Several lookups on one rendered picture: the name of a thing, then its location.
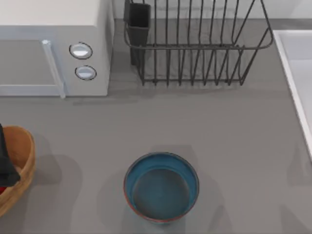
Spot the blue bowl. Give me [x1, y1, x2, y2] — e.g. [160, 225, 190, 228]
[123, 152, 200, 224]

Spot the small round microwave knob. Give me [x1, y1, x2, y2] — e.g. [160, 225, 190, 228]
[74, 65, 97, 81]

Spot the dark cutlery holder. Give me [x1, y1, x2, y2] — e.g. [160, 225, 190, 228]
[123, 0, 152, 65]

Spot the pale microwave oven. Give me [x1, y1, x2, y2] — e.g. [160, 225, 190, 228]
[0, 0, 115, 98]

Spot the large round microwave knob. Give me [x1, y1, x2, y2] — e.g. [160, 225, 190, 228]
[69, 41, 93, 60]

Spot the wooden bowl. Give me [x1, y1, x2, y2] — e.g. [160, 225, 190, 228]
[0, 125, 36, 217]

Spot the microwave oven door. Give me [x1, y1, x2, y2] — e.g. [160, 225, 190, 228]
[0, 39, 66, 90]

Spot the white sink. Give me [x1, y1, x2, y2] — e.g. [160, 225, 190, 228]
[272, 29, 312, 162]

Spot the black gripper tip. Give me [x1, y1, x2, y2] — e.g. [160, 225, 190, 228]
[0, 123, 21, 188]

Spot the dark wire dish rack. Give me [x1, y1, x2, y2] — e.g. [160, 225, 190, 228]
[123, 0, 274, 87]

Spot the pale microwave door handle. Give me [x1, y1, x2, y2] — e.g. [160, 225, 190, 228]
[41, 39, 67, 99]

